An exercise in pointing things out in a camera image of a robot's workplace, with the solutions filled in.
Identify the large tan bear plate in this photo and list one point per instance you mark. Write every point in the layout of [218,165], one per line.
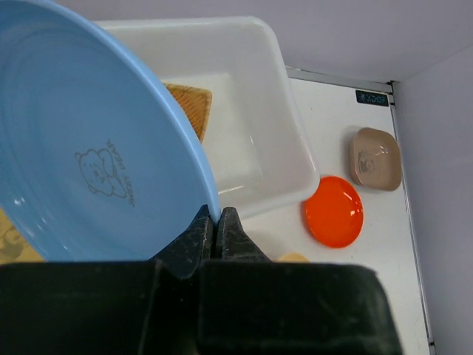
[292,257]

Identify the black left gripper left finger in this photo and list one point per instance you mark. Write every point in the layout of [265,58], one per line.
[182,257]

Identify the blue round plate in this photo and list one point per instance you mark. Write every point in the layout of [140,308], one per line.
[98,161]

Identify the brown square plate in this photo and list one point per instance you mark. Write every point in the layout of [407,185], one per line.
[375,160]

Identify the woven triangular bamboo tray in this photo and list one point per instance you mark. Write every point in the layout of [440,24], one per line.
[196,104]

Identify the white plastic bin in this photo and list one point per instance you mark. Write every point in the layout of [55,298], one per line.
[255,141]

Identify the orange round plate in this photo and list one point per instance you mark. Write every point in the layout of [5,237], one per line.
[334,214]

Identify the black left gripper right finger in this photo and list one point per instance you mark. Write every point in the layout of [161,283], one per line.
[231,241]

